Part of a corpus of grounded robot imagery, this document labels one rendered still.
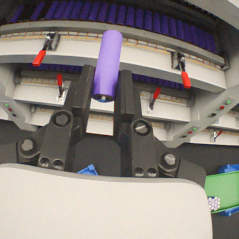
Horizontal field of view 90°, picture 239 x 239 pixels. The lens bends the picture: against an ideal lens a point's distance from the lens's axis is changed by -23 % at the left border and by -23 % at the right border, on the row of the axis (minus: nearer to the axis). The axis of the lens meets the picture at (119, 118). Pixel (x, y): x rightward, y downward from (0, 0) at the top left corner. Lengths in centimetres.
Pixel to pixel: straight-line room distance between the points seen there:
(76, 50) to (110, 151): 51
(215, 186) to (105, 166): 59
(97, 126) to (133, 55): 39
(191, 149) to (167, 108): 43
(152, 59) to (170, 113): 24
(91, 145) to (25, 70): 43
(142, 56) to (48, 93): 30
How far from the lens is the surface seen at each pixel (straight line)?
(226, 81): 43
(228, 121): 69
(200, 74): 38
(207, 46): 42
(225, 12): 30
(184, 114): 54
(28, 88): 53
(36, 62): 27
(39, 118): 68
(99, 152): 71
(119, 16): 35
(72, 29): 33
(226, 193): 93
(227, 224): 108
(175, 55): 34
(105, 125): 63
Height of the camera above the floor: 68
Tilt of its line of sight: 61 degrees down
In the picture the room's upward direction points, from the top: 20 degrees clockwise
